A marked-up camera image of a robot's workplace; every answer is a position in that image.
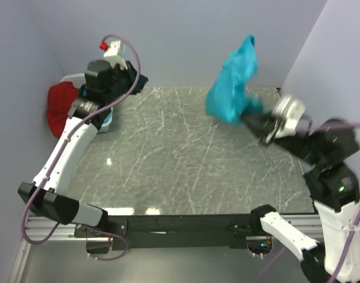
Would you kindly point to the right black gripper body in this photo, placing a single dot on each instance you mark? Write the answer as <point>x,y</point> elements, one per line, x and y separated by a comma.
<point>271,130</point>

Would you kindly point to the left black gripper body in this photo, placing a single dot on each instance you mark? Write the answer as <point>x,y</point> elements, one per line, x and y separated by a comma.
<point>124,80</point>

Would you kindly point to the teal t shirt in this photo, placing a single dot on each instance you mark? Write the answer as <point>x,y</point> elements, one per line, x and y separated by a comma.
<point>227,99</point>

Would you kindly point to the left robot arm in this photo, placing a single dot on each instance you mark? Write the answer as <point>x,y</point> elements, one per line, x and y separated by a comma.
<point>105,85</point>

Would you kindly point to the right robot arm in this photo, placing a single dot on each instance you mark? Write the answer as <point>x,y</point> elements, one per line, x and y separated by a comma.
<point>333,188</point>

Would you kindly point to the white laundry basket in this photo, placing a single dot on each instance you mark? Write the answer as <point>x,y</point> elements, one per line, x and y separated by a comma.
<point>78,80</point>

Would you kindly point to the red t shirt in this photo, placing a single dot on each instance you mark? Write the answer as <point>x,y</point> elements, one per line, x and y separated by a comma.
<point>60,99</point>

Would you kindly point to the black mounting beam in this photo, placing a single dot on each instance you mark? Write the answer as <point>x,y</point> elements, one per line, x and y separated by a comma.
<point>186,231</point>

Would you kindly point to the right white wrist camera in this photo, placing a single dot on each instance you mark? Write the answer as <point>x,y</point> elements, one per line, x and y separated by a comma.
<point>289,110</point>

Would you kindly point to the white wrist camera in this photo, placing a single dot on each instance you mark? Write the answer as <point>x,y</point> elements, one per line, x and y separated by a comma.
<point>113,53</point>
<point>289,110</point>

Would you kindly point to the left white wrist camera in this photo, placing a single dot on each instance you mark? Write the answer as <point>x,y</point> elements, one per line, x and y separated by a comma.
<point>113,53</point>

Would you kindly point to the aluminium rail frame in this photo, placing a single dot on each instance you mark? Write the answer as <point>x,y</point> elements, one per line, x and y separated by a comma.
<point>309,225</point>

